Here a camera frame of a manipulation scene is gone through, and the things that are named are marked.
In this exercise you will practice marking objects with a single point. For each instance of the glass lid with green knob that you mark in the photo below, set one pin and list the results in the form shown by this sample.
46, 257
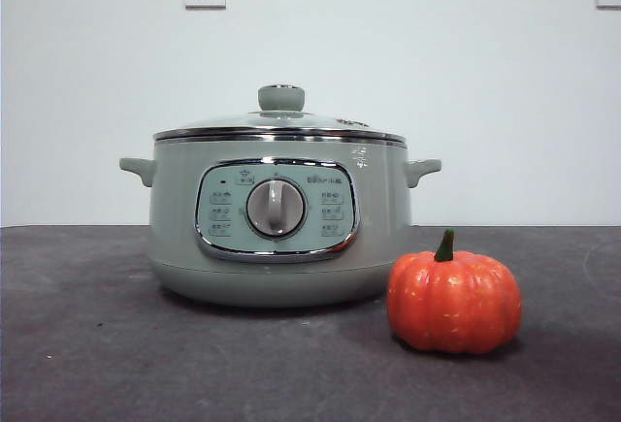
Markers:
281, 98

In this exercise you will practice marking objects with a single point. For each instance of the orange pumpkin with green stem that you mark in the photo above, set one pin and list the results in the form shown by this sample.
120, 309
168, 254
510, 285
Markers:
451, 301

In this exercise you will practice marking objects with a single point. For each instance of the pale green electric cooking pot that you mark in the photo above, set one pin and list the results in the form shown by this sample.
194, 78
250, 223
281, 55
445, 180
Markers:
179, 228

